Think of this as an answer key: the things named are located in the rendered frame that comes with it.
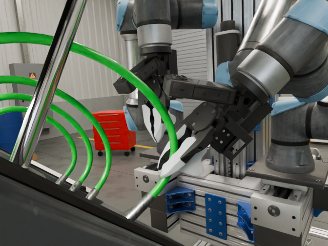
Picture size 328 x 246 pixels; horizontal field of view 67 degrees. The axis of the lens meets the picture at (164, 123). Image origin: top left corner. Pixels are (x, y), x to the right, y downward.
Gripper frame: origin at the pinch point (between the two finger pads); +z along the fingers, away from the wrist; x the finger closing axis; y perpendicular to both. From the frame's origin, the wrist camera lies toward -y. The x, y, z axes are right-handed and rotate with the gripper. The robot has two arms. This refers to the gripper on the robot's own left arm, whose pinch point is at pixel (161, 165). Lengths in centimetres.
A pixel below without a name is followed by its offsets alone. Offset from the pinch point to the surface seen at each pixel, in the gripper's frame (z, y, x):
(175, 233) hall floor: 88, 130, 130
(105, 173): 14.7, -1.1, 15.4
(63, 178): 27.5, -5.7, 24.8
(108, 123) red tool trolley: 129, 82, 410
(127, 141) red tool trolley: 129, 127, 389
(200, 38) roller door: -148, 180, 654
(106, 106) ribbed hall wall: 209, 128, 806
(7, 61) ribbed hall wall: 224, -156, 652
